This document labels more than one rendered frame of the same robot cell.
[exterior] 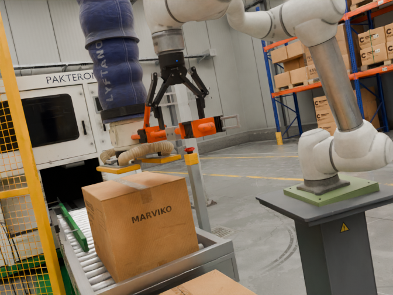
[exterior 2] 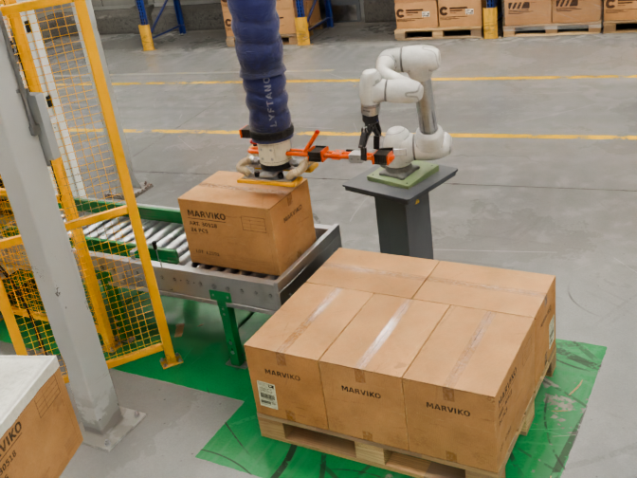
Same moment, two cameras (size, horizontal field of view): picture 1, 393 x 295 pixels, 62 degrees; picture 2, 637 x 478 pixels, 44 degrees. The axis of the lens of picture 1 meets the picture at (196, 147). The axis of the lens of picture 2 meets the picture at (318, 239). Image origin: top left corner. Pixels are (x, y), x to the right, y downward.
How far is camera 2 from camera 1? 3.22 m
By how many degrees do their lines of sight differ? 37
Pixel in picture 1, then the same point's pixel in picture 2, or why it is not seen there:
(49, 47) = not seen: outside the picture
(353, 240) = (421, 209)
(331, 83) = (425, 104)
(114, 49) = (279, 83)
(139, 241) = (287, 236)
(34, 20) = not seen: outside the picture
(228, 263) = (337, 243)
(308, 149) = (396, 145)
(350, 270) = (419, 231)
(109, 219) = (274, 222)
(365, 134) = (439, 137)
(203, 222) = not seen: hidden behind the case
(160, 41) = (372, 111)
